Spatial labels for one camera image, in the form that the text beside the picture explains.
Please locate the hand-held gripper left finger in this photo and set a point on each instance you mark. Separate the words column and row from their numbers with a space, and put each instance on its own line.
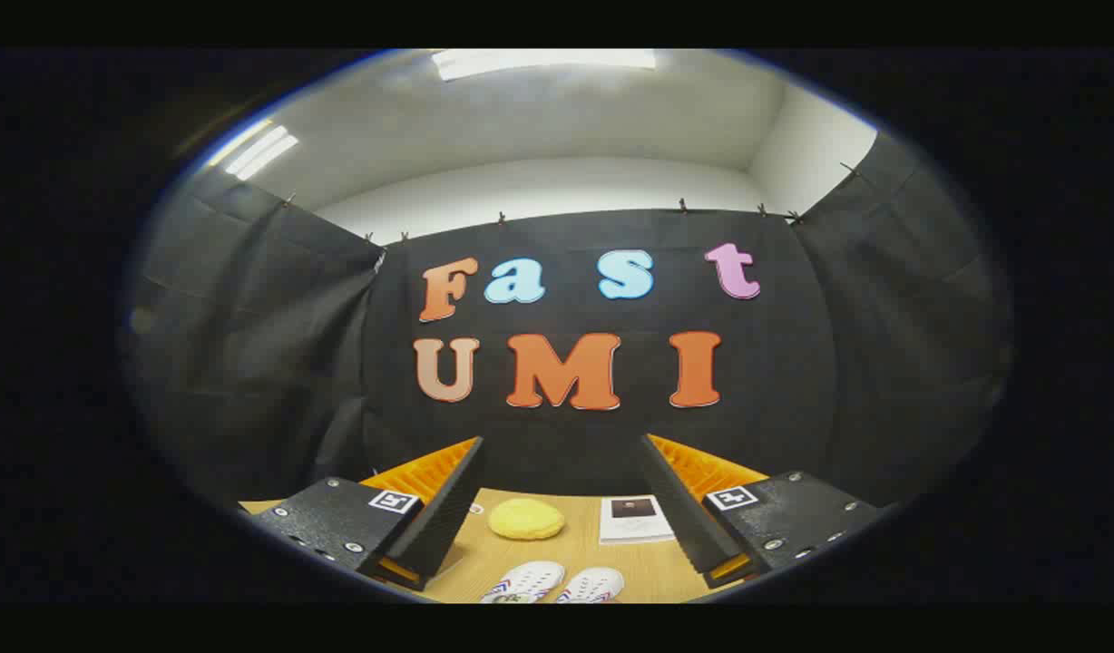
column 444, row 517

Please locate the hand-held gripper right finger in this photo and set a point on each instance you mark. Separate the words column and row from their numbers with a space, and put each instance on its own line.
column 693, row 521

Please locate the white striped shoe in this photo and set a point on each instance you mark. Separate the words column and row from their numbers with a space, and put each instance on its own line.
column 593, row 585
column 530, row 579

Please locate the white book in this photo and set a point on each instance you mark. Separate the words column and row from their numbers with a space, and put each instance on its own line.
column 634, row 521

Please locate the yellow plush ball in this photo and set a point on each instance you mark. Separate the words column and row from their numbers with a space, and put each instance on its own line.
column 525, row 519

